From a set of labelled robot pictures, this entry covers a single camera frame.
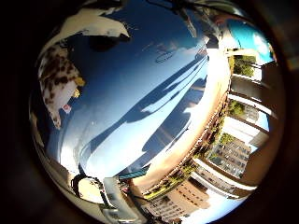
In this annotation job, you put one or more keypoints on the beige building outside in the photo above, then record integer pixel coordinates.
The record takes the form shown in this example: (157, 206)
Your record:
(180, 199)

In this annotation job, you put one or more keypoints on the person in teal shirt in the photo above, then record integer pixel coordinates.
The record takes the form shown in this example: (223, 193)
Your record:
(246, 35)

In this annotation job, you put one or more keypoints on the green tree outside window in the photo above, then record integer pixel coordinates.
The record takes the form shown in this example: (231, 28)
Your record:
(244, 67)

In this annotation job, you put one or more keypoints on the white brown spotted plush toy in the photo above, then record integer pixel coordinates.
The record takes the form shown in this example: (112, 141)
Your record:
(57, 77)

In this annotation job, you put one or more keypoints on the grey building outside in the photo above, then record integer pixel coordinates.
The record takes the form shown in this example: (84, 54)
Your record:
(232, 154)

